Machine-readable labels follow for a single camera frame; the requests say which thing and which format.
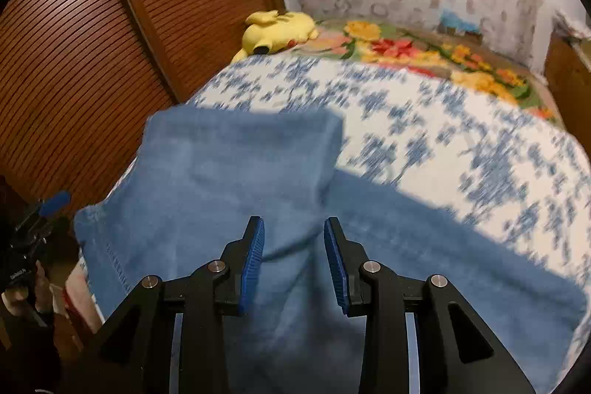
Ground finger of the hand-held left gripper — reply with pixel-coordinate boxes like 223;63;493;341
28;191;72;229

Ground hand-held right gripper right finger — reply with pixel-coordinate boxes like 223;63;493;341
323;216;536;394

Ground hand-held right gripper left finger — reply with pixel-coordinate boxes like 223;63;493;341
69;216;266;394

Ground blue denim pants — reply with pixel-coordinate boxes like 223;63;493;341
74;108;587;394

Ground person's left hand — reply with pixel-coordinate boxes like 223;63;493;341
0;260;57;328

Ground beige bed blanket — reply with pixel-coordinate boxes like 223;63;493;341
62;256;105;335

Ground white blue-flowered bedsheet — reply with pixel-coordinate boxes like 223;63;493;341
187;52;591;390

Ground wooden louvered wardrobe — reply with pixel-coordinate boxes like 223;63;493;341
0;0;284;238

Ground colourful flower pillow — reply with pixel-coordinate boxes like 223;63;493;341
295;19;566;129

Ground yellow plush toy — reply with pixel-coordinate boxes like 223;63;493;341
231;10;319;62

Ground cardboard box with blue filling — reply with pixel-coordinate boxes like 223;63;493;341
438;8;483;41

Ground wooden cabinet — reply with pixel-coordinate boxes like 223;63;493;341
545;29;591;136

